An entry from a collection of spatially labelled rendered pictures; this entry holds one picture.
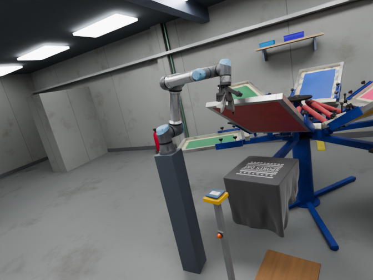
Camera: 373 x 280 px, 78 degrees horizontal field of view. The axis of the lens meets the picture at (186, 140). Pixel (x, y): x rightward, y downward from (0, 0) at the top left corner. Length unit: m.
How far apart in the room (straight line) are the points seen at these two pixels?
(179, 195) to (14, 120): 8.35
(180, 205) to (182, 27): 4.66
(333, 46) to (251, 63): 1.49
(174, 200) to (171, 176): 0.23
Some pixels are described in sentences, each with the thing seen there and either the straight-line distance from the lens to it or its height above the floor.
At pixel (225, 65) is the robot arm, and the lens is 1.55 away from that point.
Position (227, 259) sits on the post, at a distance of 1.94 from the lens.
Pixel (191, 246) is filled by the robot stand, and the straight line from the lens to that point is 2.30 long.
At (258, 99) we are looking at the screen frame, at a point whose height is 1.54.
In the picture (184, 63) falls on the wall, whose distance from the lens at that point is 5.94.
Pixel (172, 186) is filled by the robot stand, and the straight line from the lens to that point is 2.00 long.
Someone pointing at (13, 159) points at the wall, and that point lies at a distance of 9.72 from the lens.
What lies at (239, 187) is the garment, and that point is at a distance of 1.85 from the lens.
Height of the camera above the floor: 1.75
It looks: 14 degrees down
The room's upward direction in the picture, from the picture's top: 12 degrees counter-clockwise
